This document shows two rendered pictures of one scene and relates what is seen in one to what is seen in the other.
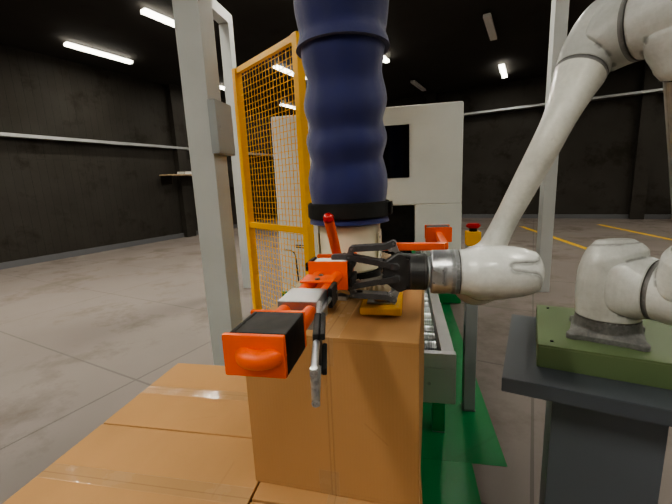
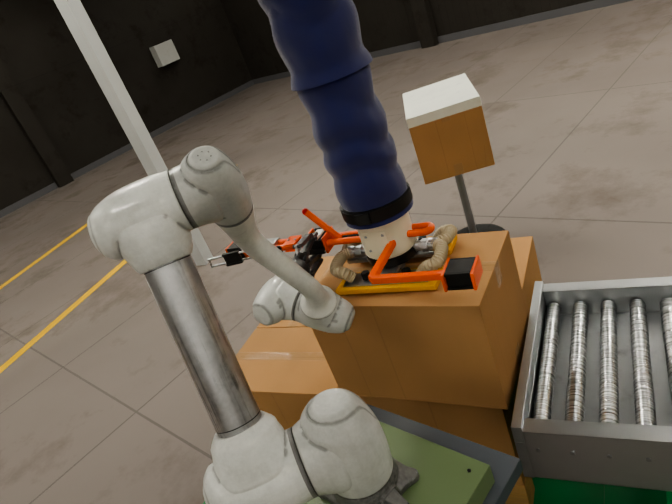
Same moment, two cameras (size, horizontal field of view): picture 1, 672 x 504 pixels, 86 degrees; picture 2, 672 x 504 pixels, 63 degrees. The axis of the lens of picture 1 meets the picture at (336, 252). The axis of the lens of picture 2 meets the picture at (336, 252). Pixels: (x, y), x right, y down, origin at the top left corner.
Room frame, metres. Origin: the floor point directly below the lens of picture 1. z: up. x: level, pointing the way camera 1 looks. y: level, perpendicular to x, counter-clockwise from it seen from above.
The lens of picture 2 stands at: (1.42, -1.56, 1.84)
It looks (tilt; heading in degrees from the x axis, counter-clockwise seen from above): 26 degrees down; 112
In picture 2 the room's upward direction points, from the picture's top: 22 degrees counter-clockwise
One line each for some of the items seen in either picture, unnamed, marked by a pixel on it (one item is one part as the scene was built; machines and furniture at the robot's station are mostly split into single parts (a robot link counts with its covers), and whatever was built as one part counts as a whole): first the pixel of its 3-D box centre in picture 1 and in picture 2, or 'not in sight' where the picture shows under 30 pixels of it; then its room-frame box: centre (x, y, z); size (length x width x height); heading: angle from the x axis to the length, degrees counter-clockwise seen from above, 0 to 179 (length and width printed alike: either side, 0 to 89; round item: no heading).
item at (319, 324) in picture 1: (328, 324); (244, 256); (0.46, 0.01, 1.08); 0.31 x 0.03 x 0.05; 1
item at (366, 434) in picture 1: (355, 357); (420, 316); (1.02, -0.04, 0.74); 0.60 x 0.40 x 0.40; 165
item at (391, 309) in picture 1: (384, 285); (387, 277); (0.98, -0.13, 0.98); 0.34 x 0.10 x 0.05; 168
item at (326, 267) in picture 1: (332, 271); (319, 240); (0.75, 0.01, 1.08); 0.10 x 0.08 x 0.06; 78
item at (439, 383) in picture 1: (366, 379); (535, 374); (1.34, -0.10, 0.48); 0.70 x 0.03 x 0.15; 79
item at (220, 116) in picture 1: (222, 128); not in sight; (2.26, 0.65, 1.62); 0.20 x 0.05 x 0.30; 169
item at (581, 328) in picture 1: (606, 322); (370, 481); (0.97, -0.77, 0.84); 0.22 x 0.18 x 0.06; 144
